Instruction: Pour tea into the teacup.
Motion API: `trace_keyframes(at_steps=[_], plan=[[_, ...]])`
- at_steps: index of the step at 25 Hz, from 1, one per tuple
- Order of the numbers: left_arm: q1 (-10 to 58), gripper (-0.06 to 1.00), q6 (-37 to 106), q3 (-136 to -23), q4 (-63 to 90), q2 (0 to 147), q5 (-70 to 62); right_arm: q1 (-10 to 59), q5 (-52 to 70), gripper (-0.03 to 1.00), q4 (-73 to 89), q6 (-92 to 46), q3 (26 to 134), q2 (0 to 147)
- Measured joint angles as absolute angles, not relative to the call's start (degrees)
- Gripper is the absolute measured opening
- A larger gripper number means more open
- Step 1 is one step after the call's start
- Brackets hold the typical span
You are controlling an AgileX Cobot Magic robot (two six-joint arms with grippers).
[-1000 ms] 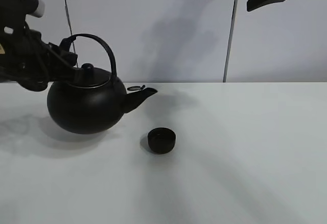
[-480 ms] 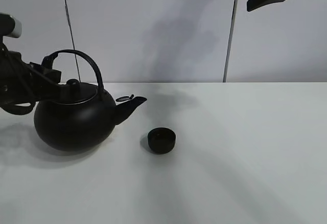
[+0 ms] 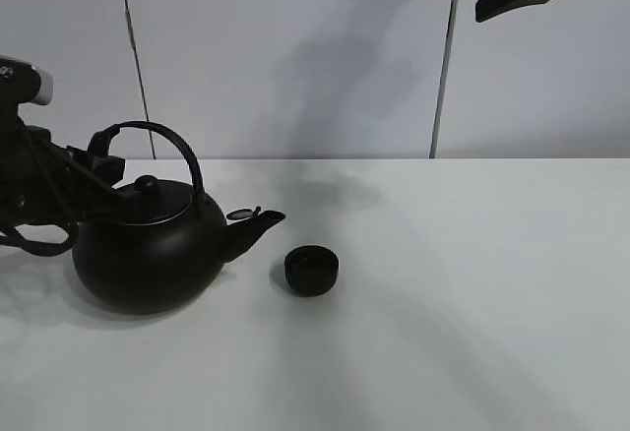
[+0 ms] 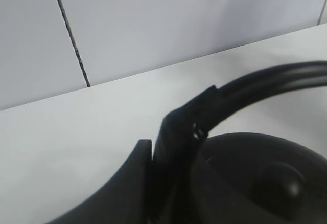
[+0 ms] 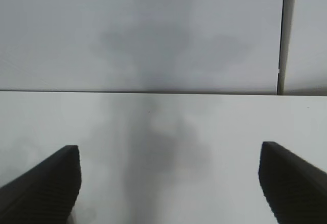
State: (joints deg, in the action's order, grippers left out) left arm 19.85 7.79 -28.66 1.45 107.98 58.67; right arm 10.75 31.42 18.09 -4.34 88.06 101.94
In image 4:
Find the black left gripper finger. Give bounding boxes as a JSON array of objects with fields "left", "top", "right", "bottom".
[{"left": 51, "top": 140, "right": 152, "bottom": 223}]

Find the black round teapot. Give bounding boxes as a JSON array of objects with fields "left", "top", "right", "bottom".
[{"left": 148, "top": 61, "right": 326, "bottom": 223}]

